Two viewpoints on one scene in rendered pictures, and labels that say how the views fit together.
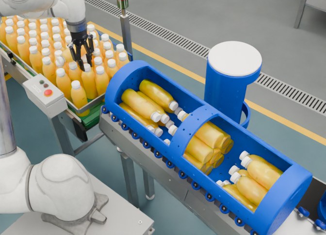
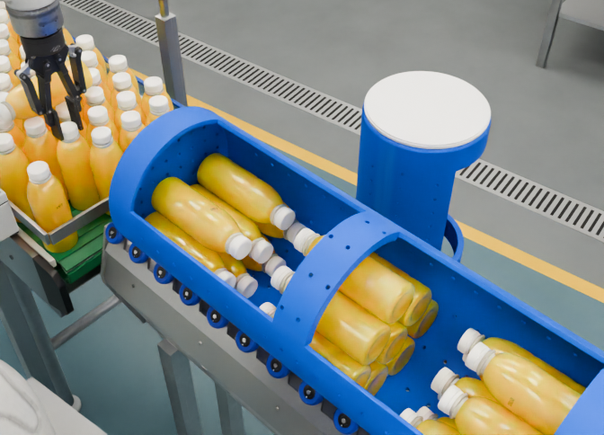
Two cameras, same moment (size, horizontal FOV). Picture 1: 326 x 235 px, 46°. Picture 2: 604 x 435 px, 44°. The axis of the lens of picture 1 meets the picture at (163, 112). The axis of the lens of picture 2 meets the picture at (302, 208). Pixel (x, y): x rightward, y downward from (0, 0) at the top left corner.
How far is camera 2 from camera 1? 0.38 m
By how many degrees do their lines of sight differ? 5
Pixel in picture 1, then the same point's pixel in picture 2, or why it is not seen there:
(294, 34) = (537, 79)
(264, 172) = (532, 385)
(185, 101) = (312, 207)
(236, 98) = (434, 204)
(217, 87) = (388, 178)
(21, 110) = not seen: outside the picture
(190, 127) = (329, 269)
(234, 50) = (425, 90)
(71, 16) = not seen: outside the picture
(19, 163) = not seen: outside the picture
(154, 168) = (239, 378)
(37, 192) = not seen: outside the picture
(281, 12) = (507, 36)
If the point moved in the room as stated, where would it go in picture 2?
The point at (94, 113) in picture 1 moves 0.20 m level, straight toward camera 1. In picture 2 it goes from (90, 244) to (104, 317)
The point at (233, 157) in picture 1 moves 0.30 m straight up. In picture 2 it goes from (437, 346) to (464, 218)
